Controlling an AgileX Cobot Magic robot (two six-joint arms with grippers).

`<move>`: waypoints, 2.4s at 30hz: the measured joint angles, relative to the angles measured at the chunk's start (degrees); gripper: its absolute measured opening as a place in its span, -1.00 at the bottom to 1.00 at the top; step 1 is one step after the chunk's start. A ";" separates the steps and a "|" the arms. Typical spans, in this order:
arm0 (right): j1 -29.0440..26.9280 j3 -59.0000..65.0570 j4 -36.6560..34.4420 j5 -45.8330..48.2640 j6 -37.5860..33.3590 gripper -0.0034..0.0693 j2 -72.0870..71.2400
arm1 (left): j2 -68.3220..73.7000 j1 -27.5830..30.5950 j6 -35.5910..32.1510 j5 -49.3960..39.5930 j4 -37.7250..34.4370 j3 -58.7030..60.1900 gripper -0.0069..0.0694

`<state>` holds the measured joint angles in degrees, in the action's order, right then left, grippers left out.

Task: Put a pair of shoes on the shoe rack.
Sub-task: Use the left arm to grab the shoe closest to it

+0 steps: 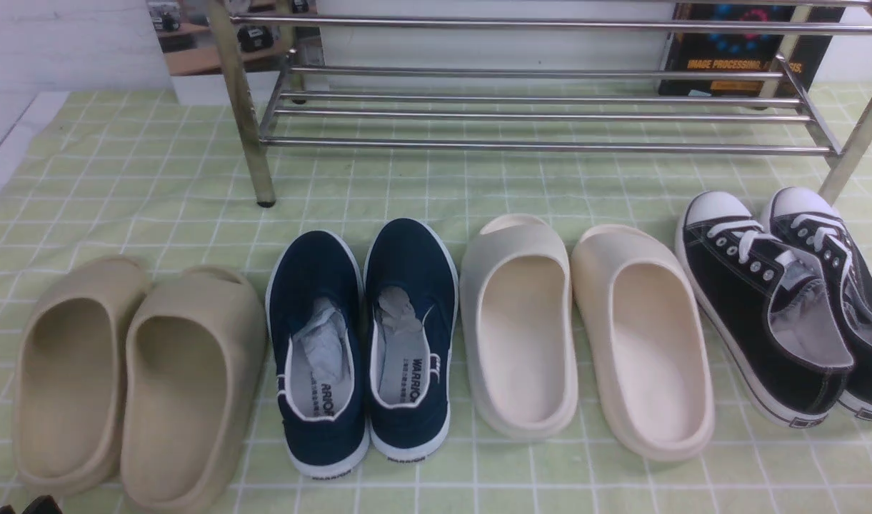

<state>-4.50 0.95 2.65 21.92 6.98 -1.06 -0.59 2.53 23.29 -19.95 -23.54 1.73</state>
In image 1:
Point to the right black lace-up sneaker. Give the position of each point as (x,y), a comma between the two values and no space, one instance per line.
(802,219)

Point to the left cream foam slipper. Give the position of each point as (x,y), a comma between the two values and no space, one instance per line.
(516,307)

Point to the metal shoe rack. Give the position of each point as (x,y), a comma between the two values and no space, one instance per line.
(783,99)

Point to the right cream foam slipper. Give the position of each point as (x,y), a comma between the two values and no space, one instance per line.
(648,350)

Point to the right tan foam slipper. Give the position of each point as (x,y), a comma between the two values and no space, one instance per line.
(194,353)

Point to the black image processing book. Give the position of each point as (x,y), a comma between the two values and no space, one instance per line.
(734,52)

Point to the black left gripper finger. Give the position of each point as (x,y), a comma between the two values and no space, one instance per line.
(43,504)

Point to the left black lace-up sneaker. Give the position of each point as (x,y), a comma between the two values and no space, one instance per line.
(769,303)

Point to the tan foam slipper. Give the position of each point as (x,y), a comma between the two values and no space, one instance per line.
(70,377)
(194,353)

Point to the black lace-up sneaker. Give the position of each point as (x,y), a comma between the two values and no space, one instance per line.
(769,303)
(802,219)

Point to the navy canvas sneaker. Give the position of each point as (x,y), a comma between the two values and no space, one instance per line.
(313,305)
(411,294)

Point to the left tan foam slipper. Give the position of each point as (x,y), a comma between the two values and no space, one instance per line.
(70,377)

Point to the cream foam slipper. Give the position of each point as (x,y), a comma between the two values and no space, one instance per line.
(516,307)
(648,350)

